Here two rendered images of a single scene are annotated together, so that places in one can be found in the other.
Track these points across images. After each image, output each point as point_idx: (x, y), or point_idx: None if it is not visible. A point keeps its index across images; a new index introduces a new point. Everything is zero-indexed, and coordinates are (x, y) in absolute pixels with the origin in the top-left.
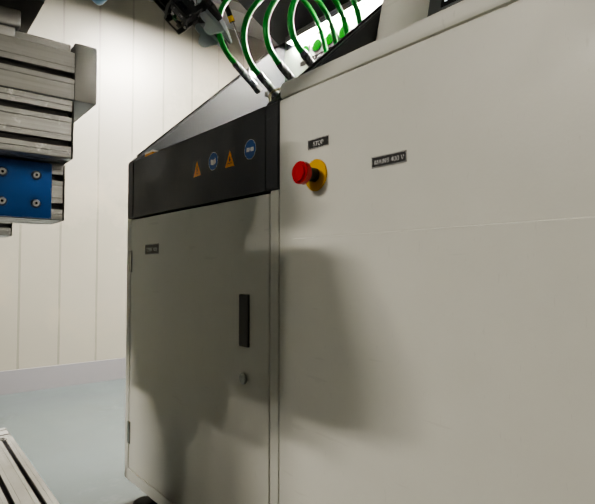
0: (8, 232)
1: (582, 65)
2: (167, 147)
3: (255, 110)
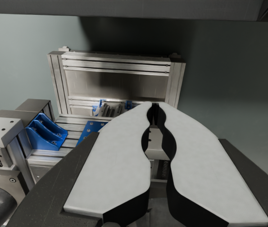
0: (50, 102)
1: None
2: (35, 14)
3: (238, 20)
